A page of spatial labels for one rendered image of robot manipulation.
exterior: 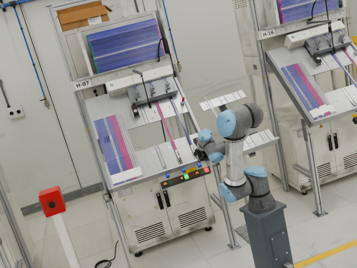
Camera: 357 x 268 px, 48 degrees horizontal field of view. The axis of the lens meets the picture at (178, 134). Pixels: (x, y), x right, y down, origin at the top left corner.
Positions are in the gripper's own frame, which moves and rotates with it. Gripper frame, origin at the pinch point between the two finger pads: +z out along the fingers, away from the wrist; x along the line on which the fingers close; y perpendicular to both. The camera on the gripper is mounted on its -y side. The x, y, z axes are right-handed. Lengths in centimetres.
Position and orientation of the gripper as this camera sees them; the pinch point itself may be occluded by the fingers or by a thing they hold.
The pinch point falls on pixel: (199, 157)
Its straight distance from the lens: 253.6
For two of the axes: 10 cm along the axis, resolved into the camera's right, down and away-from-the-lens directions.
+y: 3.5, 8.2, -4.5
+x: 9.4, -2.9, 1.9
